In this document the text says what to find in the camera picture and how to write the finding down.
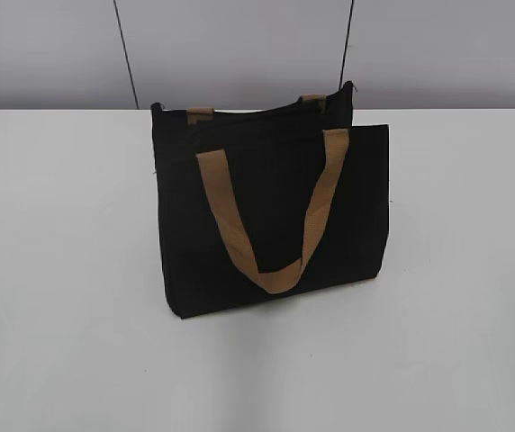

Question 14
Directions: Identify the tan front bag handle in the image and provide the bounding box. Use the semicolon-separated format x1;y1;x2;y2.
196;129;349;294

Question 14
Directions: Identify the black canvas tote bag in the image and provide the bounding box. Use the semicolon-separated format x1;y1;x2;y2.
150;82;389;319

